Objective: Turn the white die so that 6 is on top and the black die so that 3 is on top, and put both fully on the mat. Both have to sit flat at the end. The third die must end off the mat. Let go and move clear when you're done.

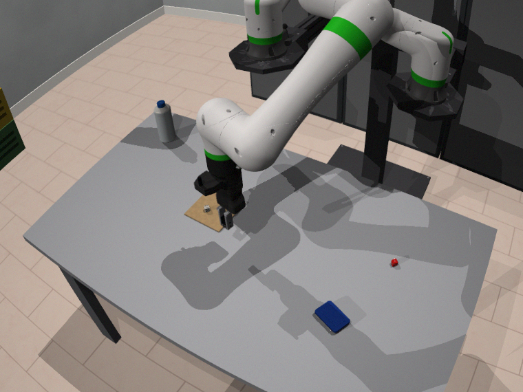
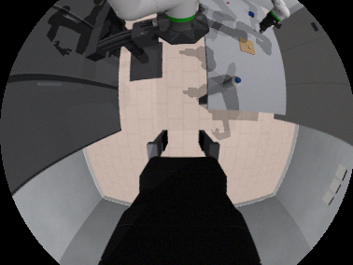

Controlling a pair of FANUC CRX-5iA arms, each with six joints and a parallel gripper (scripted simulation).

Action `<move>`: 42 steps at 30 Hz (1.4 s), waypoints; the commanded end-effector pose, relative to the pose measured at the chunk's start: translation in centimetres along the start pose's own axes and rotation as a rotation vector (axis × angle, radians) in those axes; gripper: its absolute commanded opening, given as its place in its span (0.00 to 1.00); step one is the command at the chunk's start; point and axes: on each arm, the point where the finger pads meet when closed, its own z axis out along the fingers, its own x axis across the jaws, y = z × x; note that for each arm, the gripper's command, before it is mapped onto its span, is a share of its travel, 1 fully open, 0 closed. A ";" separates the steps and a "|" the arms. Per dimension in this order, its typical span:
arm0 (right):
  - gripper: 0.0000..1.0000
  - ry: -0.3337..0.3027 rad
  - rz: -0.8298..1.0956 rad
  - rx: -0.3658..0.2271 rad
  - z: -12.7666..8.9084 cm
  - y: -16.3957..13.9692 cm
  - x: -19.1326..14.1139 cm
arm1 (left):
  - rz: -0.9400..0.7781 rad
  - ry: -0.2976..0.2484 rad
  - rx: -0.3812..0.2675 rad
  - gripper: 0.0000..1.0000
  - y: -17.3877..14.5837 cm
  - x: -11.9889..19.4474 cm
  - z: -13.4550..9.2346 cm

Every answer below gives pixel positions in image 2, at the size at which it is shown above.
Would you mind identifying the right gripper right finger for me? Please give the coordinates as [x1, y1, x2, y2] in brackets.
[199, 130, 220, 160]

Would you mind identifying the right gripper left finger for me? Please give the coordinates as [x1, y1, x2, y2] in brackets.
[147, 130, 168, 161]

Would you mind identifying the grey bottle with blue cap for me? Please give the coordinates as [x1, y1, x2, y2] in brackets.
[222, 77, 241, 91]

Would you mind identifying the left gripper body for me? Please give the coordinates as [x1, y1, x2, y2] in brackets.
[260, 12, 282, 31]

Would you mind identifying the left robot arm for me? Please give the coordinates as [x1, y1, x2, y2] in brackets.
[270, 0, 289, 21]

